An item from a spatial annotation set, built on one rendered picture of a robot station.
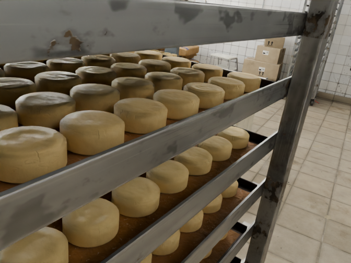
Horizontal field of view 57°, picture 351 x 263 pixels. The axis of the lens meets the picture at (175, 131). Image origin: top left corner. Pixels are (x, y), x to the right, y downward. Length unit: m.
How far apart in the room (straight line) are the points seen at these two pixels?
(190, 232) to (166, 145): 0.23
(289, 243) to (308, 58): 1.82
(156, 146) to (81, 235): 0.10
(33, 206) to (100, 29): 0.10
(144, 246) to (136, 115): 0.11
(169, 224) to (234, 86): 0.20
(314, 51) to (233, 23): 0.23
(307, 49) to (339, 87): 5.55
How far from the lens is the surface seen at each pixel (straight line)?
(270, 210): 0.60
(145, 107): 0.30
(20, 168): 0.22
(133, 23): 0.19
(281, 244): 2.21
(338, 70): 6.00
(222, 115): 0.32
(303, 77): 0.51
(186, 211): 0.33
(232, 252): 0.56
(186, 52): 5.72
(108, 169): 0.21
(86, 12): 0.17
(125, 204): 0.33
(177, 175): 0.37
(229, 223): 0.48
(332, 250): 2.34
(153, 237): 0.30
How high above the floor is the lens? 1.34
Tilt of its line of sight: 23 degrees down
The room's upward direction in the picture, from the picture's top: 7 degrees clockwise
